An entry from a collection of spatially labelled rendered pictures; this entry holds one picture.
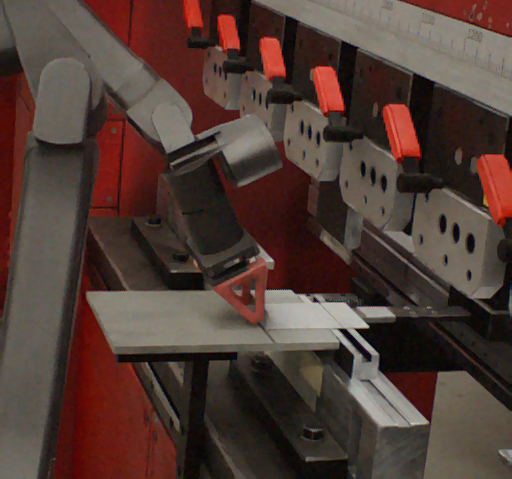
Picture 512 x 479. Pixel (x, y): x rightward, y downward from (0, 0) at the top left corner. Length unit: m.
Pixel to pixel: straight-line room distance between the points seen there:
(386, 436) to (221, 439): 0.23
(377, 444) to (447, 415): 2.53
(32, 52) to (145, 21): 1.26
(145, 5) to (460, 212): 1.25
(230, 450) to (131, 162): 0.96
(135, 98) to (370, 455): 0.47
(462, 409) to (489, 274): 2.86
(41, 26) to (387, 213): 0.42
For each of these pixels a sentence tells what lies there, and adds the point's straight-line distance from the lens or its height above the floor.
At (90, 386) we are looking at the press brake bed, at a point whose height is 0.61.
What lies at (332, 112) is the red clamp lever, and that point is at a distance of 1.37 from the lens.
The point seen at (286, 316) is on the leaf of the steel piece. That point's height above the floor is 1.00.
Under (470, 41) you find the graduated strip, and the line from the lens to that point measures 1.16.
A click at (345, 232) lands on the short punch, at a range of 1.51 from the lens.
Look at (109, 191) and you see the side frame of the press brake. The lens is 2.37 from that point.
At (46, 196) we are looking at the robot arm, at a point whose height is 1.25.
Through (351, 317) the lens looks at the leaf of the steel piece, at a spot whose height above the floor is 1.00.
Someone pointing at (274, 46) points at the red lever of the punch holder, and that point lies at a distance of 1.59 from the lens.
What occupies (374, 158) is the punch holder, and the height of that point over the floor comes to 1.24.
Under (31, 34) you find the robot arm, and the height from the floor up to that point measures 1.37.
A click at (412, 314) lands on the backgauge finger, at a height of 1.01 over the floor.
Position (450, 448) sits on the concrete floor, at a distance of 3.71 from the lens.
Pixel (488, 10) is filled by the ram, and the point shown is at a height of 1.42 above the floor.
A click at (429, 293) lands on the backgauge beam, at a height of 0.95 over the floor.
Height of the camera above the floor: 1.53
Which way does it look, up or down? 16 degrees down
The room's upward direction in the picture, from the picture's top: 5 degrees clockwise
